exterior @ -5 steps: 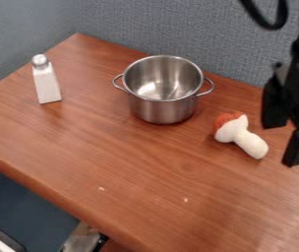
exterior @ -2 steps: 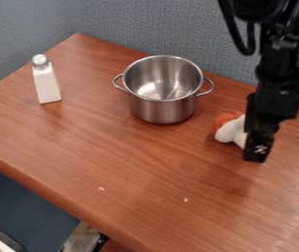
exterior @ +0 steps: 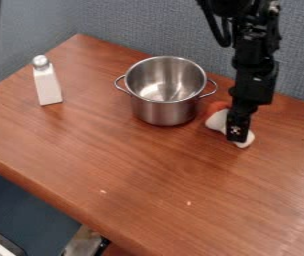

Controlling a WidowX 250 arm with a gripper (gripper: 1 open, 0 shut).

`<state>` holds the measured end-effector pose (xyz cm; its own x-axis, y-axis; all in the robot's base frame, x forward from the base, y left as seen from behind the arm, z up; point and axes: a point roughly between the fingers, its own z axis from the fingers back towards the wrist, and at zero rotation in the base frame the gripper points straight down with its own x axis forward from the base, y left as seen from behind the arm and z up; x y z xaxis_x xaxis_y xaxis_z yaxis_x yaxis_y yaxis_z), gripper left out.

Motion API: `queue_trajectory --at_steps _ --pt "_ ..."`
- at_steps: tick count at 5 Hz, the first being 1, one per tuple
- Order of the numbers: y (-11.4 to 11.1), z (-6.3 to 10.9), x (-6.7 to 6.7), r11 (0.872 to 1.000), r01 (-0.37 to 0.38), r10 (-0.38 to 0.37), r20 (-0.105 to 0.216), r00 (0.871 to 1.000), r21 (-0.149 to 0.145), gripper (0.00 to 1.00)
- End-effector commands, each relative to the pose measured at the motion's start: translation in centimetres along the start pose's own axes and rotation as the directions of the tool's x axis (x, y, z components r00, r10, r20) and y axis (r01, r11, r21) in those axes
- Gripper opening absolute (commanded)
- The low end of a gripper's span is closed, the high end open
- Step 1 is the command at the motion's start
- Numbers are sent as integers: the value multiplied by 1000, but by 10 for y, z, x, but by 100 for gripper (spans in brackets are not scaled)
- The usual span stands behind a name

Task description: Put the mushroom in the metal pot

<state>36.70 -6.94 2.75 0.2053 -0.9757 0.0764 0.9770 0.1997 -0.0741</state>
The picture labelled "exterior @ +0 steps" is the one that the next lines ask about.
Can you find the white salt shaker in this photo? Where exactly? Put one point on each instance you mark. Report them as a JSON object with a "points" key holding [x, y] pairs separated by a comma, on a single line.
{"points": [[46, 80]]}

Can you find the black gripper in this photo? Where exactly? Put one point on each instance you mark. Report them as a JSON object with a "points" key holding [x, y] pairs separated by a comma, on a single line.
{"points": [[253, 91]]}

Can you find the metal table leg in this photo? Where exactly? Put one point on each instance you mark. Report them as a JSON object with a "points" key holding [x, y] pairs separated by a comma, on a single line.
{"points": [[87, 243]]}

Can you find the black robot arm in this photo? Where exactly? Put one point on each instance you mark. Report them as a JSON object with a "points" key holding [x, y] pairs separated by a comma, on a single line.
{"points": [[246, 25]]}

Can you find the red and white toy mushroom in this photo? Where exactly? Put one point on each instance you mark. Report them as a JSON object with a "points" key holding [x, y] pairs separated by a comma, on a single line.
{"points": [[217, 118]]}

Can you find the metal pot with handles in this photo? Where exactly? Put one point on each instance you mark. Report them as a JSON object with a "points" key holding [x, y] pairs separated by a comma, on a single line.
{"points": [[166, 86]]}

